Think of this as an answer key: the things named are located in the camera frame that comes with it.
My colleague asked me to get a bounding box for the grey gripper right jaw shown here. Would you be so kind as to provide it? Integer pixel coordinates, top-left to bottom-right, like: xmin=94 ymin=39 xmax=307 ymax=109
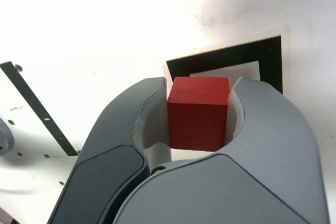
xmin=112 ymin=76 xmax=329 ymax=224

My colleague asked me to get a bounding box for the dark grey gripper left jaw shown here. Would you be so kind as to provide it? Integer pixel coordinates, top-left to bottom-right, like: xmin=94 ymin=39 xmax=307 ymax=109
xmin=48 ymin=76 xmax=173 ymax=224

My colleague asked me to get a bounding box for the red cube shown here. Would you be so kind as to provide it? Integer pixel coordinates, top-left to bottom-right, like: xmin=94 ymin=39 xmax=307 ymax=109
xmin=166 ymin=76 xmax=231 ymax=153

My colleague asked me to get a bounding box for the black tape square outline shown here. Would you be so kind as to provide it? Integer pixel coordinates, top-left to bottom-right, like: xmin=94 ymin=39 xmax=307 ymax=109
xmin=165 ymin=35 xmax=284 ymax=95

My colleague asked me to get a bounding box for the black tape strip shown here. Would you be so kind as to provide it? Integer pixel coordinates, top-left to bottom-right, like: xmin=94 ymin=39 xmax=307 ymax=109
xmin=0 ymin=61 xmax=79 ymax=156

